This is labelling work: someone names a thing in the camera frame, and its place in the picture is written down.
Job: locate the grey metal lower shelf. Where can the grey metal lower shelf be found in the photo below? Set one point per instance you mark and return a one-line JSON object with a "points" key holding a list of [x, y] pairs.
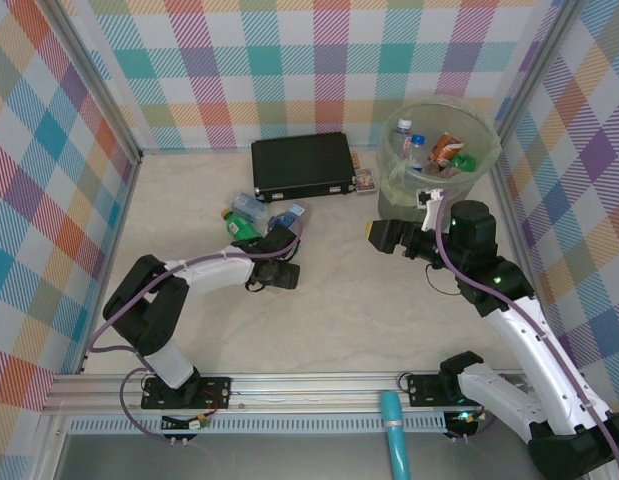
{"points": [[289, 460]]}

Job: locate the teal tube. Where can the teal tube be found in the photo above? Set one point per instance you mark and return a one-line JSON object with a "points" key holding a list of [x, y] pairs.
{"points": [[398, 440]]}

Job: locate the clear bottle light blue label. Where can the clear bottle light blue label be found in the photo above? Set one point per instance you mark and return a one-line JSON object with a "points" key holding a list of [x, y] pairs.
{"points": [[246, 205]]}

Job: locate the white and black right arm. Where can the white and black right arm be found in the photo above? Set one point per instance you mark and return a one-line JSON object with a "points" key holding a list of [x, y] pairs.
{"points": [[529, 350]]}

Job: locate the aluminium frame post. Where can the aluminium frame post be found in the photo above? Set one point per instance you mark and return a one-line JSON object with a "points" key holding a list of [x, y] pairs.
{"points": [[101, 82], [536, 67]]}

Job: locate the small brown box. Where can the small brown box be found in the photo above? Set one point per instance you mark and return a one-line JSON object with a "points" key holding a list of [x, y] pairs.
{"points": [[356, 161]]}

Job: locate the green plastic bottle yellow cap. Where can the green plastic bottle yellow cap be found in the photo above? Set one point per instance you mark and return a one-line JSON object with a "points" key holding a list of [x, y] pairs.
{"points": [[463, 161]]}

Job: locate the translucent grey waste bin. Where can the translucent grey waste bin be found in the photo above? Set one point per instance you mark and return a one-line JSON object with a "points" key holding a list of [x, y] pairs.
{"points": [[396, 205]]}

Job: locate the black hard case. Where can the black hard case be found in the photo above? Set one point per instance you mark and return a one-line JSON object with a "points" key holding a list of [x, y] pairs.
{"points": [[301, 165]]}

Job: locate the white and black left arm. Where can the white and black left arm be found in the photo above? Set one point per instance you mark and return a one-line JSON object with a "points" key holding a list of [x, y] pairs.
{"points": [[214, 270]]}

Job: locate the colourful card box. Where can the colourful card box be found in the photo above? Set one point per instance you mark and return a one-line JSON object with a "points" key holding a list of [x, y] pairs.
{"points": [[366, 181]]}

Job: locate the aluminium front rail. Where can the aluminium front rail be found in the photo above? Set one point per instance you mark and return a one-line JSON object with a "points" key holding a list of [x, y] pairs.
{"points": [[314, 387]]}

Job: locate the green Sprite bottle yellow cap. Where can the green Sprite bottle yellow cap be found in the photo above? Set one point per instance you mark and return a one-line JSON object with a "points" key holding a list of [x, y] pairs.
{"points": [[239, 229]]}

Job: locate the small bottle blue cap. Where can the small bottle blue cap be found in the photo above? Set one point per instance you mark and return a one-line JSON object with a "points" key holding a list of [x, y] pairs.
{"points": [[417, 141]]}

